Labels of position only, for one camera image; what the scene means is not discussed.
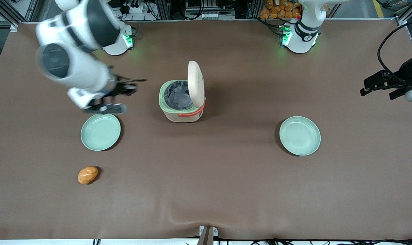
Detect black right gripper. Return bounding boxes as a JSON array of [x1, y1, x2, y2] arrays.
[[102, 76, 147, 103]]

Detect brown toy potato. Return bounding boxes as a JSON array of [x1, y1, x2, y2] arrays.
[[78, 166, 99, 185]]

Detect crumpled grey plastic liner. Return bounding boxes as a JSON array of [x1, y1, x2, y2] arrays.
[[164, 81, 193, 110]]

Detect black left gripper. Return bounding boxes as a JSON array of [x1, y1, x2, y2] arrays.
[[360, 52, 412, 100]]

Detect brown table mat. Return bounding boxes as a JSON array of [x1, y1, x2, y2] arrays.
[[0, 19, 412, 240]]

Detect metal table edge clamp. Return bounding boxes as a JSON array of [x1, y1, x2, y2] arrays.
[[196, 226, 219, 245]]

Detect mint green round plate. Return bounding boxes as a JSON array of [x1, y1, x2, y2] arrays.
[[81, 113, 121, 151], [279, 116, 321, 156]]

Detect black base cable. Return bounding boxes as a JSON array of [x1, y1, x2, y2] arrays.
[[256, 16, 285, 36]]

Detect pile of orange snacks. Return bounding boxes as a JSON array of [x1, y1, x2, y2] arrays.
[[259, 0, 302, 20]]

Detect white power strip with plugs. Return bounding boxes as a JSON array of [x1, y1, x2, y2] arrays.
[[122, 0, 153, 15]]

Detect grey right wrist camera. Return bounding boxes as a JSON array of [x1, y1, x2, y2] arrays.
[[85, 104, 128, 115]]

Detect beige rice cooker green rim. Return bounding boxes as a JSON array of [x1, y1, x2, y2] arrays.
[[159, 61, 206, 123]]

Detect black looped cable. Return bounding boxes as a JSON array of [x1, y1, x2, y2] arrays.
[[377, 22, 412, 86]]

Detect aluminium frame post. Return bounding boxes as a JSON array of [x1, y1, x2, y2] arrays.
[[0, 0, 39, 28], [395, 0, 412, 26]]

